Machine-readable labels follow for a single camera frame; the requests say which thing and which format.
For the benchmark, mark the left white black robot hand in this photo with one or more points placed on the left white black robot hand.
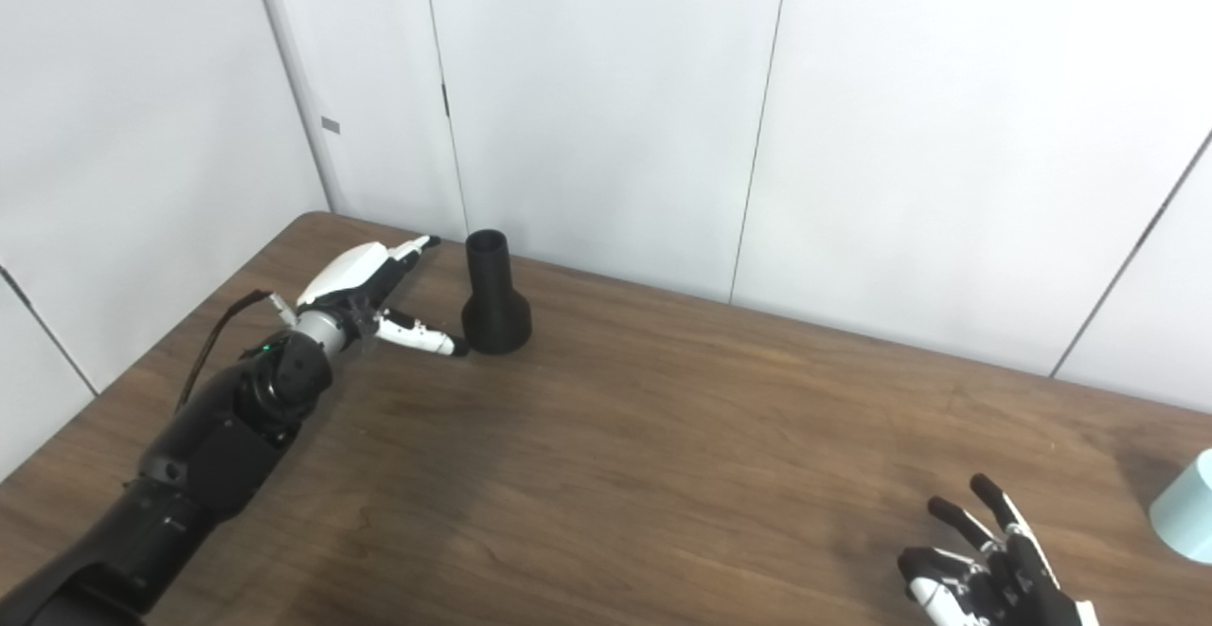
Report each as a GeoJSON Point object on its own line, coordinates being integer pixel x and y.
{"type": "Point", "coordinates": [350, 276]}

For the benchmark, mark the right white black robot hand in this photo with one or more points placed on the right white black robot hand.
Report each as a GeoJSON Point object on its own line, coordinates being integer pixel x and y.
{"type": "Point", "coordinates": [1004, 579]}

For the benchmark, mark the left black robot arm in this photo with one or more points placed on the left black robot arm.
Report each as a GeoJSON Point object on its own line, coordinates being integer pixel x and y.
{"type": "Point", "coordinates": [199, 465]}

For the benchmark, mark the black flared nozzle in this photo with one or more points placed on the black flared nozzle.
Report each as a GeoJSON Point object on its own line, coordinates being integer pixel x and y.
{"type": "Point", "coordinates": [494, 309]}

